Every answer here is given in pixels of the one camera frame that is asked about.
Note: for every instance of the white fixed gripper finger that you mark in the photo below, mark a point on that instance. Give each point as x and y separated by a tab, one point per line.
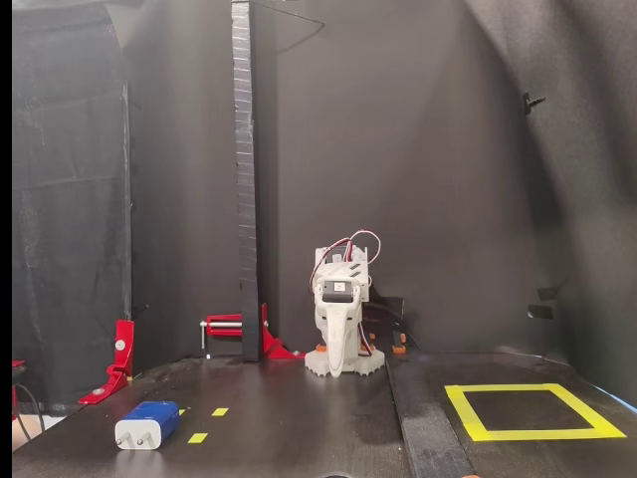
337	348

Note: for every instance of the blue white charger plug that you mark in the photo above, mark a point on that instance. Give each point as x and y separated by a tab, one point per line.
149	418

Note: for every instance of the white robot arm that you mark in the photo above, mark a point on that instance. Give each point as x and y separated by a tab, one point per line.
338	271

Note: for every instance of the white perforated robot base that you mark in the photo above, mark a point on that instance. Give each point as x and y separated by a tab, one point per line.
368	366

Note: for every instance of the red screw clamp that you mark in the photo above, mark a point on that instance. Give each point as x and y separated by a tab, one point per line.
224	318

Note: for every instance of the long black flat strip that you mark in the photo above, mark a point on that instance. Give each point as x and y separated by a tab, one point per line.
428	438

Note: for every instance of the black backdrop cloth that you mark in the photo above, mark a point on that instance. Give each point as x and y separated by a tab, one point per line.
448	149

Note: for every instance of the yellow tape square outline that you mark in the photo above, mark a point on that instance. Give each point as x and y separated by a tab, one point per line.
537	434

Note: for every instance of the small black backdrop clip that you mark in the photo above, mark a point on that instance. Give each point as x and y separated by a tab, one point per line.
528	102

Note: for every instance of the black mesh curtain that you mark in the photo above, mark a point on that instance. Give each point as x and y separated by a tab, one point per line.
69	199

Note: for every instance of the red clamp part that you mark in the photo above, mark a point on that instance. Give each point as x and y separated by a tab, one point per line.
17	364

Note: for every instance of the red corner bracket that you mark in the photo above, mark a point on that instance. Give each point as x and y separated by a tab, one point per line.
271	346
123	348

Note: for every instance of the tall black foam post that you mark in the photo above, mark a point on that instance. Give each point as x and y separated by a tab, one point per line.
246	199

